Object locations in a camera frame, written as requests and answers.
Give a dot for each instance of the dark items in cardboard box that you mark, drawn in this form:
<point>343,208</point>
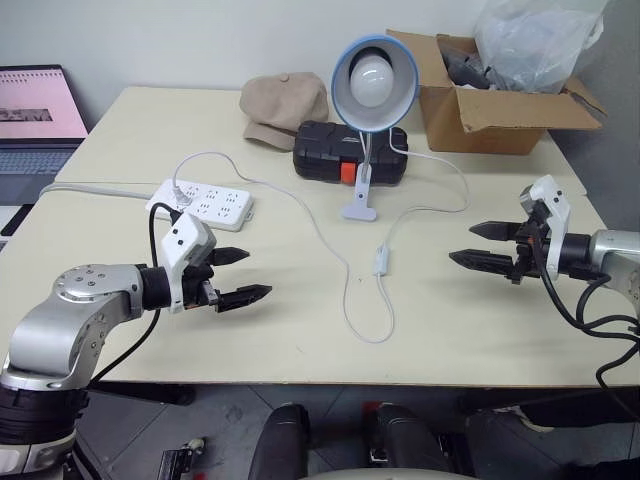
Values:
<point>462,67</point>

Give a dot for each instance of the beige newsboy cap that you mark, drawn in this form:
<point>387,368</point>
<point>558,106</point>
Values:
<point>282,102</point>

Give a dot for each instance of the black case with orange latch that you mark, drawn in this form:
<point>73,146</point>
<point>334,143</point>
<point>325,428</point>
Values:
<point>325,150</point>

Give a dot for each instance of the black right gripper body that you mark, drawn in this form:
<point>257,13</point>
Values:
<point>525,257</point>

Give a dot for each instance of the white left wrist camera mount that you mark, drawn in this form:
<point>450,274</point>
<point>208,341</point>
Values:
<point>181,240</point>

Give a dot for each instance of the white power strip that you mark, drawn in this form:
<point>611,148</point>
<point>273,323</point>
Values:
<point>220,205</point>

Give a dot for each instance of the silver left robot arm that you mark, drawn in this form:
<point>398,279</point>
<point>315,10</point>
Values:
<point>47,327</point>

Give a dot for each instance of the dark rounded shape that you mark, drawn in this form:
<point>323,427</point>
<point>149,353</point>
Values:
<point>280,440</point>
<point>407,440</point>

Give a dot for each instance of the clear plastic bag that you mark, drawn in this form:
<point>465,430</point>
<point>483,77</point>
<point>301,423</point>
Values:
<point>535,45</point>

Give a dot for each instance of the brown cardboard box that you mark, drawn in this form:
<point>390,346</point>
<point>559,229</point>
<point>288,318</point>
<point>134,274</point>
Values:
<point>480,120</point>

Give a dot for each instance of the white round light bulb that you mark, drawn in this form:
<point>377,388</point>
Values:
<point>371,79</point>

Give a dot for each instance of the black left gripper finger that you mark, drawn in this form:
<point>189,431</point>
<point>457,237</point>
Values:
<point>245,296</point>
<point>231,255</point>

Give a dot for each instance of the blue clip desk lamp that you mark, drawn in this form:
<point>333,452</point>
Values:
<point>350,102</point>

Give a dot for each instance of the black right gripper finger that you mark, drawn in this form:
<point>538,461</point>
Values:
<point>495,231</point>
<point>482,261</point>

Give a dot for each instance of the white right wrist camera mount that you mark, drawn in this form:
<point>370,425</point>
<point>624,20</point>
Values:
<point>556,210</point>

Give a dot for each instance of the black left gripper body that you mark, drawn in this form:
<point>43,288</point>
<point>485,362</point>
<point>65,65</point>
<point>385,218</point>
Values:
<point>197,287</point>

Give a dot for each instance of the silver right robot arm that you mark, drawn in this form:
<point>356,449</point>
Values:
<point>616,252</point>

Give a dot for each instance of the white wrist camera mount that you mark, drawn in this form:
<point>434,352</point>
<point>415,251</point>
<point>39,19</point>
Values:
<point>181,240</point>
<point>556,210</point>

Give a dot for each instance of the open laptop with pink screen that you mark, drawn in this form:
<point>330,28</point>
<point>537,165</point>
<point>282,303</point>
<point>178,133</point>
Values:
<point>35,105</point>

